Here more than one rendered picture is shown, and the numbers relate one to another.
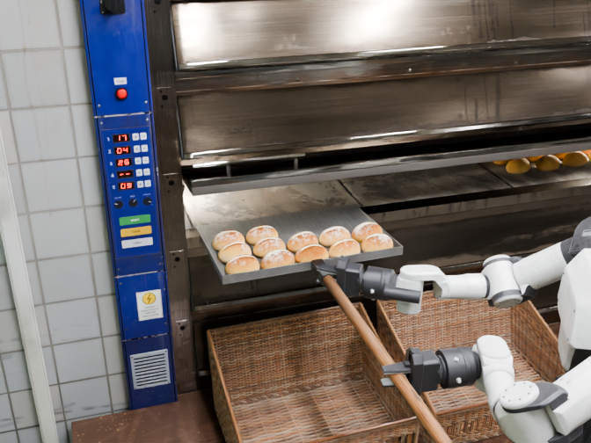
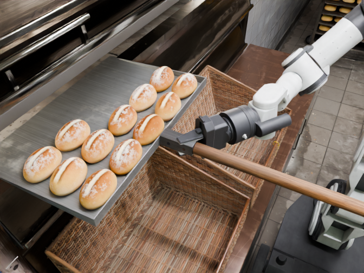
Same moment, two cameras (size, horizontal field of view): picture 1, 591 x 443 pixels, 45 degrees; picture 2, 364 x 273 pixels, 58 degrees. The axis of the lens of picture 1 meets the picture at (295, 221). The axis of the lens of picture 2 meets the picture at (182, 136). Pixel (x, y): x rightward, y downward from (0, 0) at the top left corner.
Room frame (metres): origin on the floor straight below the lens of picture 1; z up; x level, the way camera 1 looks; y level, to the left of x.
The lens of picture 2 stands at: (1.30, 0.32, 1.77)
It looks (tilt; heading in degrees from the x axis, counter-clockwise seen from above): 44 degrees down; 316
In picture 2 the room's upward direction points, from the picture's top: straight up
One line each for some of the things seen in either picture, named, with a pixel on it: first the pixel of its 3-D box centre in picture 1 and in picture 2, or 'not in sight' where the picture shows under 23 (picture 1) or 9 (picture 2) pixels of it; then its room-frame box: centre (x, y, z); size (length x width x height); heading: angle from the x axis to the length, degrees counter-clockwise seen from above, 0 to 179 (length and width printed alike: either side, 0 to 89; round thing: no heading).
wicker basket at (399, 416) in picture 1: (308, 389); (161, 232); (1.78, -0.05, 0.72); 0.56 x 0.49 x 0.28; 109
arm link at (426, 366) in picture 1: (434, 371); not in sight; (1.29, -0.32, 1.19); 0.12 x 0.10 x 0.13; 102
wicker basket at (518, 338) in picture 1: (475, 356); (226, 130); (1.97, -0.62, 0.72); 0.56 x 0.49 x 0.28; 108
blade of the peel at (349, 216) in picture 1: (295, 236); (104, 115); (1.93, 0.00, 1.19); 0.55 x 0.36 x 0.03; 109
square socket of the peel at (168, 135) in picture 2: (322, 272); (179, 141); (1.72, -0.08, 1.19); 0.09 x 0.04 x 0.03; 19
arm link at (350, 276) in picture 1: (360, 280); (221, 131); (1.67, -0.18, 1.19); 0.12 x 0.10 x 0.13; 74
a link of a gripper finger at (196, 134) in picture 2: (328, 267); (189, 135); (1.70, -0.09, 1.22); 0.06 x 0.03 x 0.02; 74
